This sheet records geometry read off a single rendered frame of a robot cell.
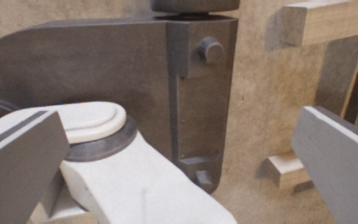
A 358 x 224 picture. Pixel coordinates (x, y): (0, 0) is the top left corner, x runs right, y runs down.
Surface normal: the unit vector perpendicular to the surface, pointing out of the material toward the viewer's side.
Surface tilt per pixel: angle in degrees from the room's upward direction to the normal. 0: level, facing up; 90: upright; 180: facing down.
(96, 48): 0
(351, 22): 0
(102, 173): 90
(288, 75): 0
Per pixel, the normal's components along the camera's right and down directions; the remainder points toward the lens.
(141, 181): -0.02, -0.87
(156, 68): 0.20, 0.47
